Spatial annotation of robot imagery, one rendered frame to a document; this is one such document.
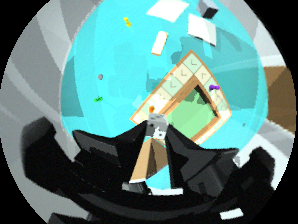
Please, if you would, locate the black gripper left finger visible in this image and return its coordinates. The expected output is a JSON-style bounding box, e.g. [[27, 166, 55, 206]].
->
[[72, 120, 148, 185]]

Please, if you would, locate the purple pawn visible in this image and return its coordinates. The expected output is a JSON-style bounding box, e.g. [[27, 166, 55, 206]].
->
[[209, 84, 220, 91]]

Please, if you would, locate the yellow pawn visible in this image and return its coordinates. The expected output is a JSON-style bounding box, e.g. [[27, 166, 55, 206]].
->
[[124, 18, 132, 27]]

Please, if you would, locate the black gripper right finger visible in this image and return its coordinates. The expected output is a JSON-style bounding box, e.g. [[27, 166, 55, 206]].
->
[[165, 124, 239, 190]]

